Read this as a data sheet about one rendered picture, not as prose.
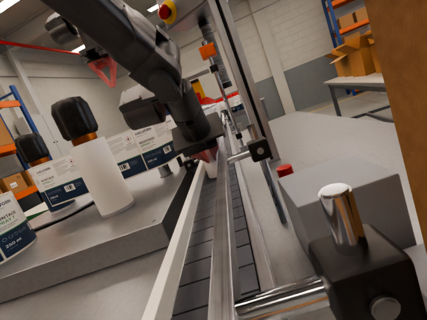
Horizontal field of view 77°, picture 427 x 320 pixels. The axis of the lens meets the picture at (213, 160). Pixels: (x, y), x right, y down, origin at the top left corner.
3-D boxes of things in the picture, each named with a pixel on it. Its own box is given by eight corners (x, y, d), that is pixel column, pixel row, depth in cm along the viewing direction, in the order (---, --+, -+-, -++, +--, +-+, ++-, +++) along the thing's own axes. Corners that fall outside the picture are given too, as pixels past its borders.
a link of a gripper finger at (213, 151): (192, 155, 63) (176, 128, 55) (220, 144, 62) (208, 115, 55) (197, 178, 58) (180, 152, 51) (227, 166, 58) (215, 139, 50)
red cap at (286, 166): (292, 175, 60) (288, 162, 60) (298, 179, 57) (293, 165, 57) (278, 180, 60) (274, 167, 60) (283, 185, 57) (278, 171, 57)
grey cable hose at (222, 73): (222, 89, 88) (198, 25, 84) (232, 86, 87) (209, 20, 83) (222, 89, 84) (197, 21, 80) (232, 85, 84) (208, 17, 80)
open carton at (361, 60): (342, 80, 285) (333, 46, 278) (388, 64, 274) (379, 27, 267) (357, 79, 243) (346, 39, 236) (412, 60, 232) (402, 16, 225)
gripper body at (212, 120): (174, 134, 56) (159, 109, 51) (219, 117, 55) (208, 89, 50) (178, 157, 52) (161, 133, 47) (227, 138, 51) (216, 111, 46)
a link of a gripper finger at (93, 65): (98, 91, 71) (83, 56, 70) (108, 92, 78) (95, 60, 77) (121, 82, 71) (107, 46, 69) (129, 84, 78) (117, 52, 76)
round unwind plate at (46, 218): (54, 208, 114) (53, 206, 114) (119, 183, 111) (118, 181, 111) (-6, 246, 84) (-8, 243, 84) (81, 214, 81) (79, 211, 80)
